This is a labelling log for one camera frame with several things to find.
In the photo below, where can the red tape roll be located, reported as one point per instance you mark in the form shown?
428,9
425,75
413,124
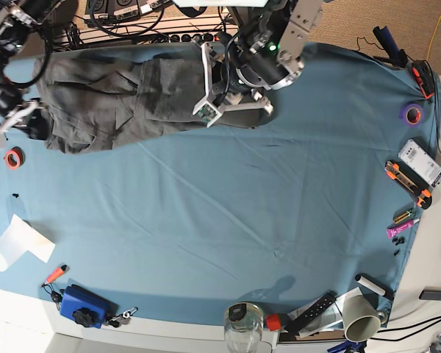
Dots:
14,158

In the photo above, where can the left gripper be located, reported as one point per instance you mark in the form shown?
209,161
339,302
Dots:
237,87

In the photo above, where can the orange black tool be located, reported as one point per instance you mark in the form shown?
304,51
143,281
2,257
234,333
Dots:
424,78

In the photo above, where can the grey-green mug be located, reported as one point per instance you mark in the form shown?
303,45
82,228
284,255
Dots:
361,320

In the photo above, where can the grey T-shirt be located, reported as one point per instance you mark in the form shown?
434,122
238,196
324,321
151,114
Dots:
95,105

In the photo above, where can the papers under remote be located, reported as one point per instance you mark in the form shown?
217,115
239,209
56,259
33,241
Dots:
331,317

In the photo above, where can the orange marker pen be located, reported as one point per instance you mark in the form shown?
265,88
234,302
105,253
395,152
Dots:
58,272

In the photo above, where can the white black marker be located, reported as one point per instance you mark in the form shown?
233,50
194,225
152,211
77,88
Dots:
370,284

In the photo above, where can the blue black clamp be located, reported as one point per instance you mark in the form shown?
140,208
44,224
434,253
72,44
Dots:
395,56

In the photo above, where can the white paper roll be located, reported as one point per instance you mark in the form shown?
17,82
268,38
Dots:
20,238

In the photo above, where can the purple tape roll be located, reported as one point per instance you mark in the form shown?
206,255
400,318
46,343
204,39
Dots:
412,114

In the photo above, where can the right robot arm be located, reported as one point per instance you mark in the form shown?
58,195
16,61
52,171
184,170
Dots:
18,20

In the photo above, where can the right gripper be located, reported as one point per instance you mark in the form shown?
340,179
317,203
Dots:
36,125

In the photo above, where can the power strip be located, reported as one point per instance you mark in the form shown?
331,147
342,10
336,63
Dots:
195,36

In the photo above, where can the small battery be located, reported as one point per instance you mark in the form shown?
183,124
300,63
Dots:
402,216

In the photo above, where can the small black screws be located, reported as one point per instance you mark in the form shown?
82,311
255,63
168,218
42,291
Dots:
398,241

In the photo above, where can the blue clamp block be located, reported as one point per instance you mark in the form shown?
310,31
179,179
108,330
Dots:
85,308

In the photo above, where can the glass jar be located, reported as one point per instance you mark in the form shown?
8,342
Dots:
243,327

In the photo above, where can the white electronic box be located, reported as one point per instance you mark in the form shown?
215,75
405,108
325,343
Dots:
414,156

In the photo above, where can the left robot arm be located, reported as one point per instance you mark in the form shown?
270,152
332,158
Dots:
266,51

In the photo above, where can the black power adapter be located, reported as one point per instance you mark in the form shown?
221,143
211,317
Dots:
430,294

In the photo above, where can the blue table cloth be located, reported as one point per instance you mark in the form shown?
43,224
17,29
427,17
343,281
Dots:
182,226

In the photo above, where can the purple glue tube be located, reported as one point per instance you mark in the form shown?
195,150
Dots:
393,231

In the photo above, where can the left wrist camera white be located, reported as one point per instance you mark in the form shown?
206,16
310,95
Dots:
211,110

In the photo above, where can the metal carabiner keys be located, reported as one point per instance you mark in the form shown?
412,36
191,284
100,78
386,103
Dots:
121,319

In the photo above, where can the red cube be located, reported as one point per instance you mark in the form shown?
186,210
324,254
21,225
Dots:
273,322

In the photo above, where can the orange black utility knife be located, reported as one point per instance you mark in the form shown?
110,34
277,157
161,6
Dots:
418,192

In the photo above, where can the black remote control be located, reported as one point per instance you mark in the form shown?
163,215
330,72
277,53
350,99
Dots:
311,313

